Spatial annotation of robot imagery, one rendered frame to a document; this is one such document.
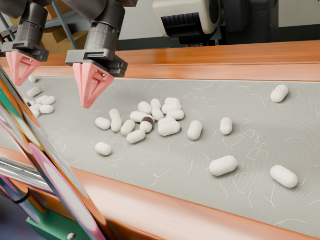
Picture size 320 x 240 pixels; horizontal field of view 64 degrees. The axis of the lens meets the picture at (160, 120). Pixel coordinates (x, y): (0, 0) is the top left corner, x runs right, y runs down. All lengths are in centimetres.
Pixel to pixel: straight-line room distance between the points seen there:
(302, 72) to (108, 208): 40
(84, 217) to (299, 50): 48
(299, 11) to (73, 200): 236
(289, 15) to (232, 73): 197
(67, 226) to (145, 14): 268
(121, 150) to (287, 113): 27
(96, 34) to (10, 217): 37
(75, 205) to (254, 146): 25
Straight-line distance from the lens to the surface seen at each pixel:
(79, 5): 48
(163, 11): 109
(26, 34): 73
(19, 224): 55
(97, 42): 49
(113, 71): 49
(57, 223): 44
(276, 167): 34
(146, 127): 44
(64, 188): 26
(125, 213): 32
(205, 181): 35
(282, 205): 33
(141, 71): 65
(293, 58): 55
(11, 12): 73
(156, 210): 31
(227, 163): 34
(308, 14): 249
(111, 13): 52
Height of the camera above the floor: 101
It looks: 35 degrees down
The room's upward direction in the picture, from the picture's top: 18 degrees counter-clockwise
